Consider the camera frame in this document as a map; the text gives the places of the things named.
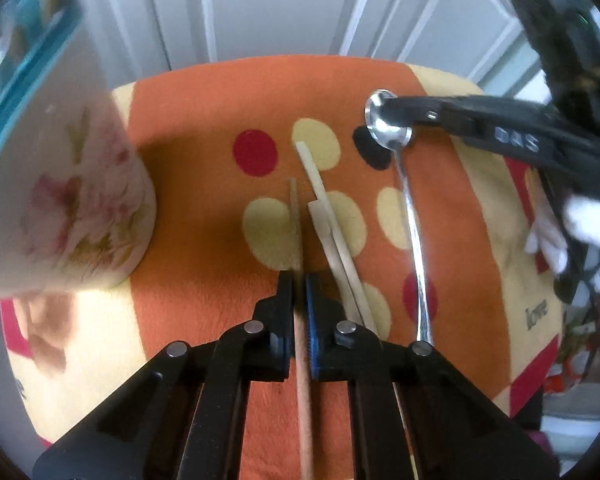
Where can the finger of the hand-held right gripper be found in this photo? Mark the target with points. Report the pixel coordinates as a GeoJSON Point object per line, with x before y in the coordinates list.
{"type": "Point", "coordinates": [445, 115]}

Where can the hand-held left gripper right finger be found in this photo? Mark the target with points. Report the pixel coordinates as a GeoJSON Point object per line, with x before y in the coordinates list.
{"type": "Point", "coordinates": [311, 305]}

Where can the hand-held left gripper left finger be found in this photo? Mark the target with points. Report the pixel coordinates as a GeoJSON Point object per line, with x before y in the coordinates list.
{"type": "Point", "coordinates": [286, 300]}

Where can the metal spoon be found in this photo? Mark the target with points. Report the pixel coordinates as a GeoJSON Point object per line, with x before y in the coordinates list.
{"type": "Point", "coordinates": [387, 132]}

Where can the white floral cup blue rim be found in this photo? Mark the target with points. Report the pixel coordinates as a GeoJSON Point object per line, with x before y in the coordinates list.
{"type": "Point", "coordinates": [80, 185]}

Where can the person's right hand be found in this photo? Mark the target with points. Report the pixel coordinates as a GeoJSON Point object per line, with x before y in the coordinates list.
{"type": "Point", "coordinates": [592, 222]}

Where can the pale wooden chopstick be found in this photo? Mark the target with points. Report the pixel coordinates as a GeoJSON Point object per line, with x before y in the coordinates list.
{"type": "Point", "coordinates": [330, 240]}
{"type": "Point", "coordinates": [322, 185]}

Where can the orange spotted cloth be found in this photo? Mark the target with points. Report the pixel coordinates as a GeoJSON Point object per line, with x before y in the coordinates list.
{"type": "Point", "coordinates": [195, 270]}

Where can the white cabinet door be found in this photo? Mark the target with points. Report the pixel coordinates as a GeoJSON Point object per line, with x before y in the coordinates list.
{"type": "Point", "coordinates": [145, 15]}
{"type": "Point", "coordinates": [280, 5]}
{"type": "Point", "coordinates": [455, 15]}

